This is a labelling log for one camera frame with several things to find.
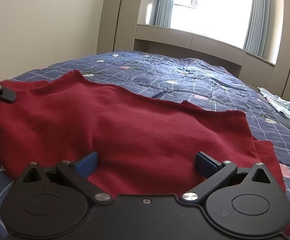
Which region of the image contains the teal left window curtain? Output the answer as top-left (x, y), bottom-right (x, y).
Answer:
top-left (149, 0), bottom-right (174, 28)

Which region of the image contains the light blue floral pillow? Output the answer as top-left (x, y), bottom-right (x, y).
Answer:
top-left (257, 87), bottom-right (290, 120)

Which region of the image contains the dark grey mattress sheet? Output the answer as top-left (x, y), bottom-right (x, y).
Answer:
top-left (248, 85), bottom-right (290, 130)

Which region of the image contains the teal right window curtain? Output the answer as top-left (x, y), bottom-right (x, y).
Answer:
top-left (243, 0), bottom-right (271, 57)

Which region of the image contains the dark red knit sweater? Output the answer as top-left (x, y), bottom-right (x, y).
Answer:
top-left (0, 70), bottom-right (290, 239)

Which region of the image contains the beige window bench cabinet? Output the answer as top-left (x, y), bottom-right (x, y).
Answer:
top-left (135, 24), bottom-right (275, 78)

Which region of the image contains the teal window curtain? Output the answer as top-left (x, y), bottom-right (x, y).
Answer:
top-left (149, 0), bottom-right (174, 28)
top-left (243, 0), bottom-right (271, 57)

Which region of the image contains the beige left wardrobe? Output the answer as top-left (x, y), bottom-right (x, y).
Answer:
top-left (96, 0), bottom-right (141, 54)

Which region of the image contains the blue plaid floral quilt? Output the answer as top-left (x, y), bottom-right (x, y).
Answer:
top-left (0, 50), bottom-right (290, 240)

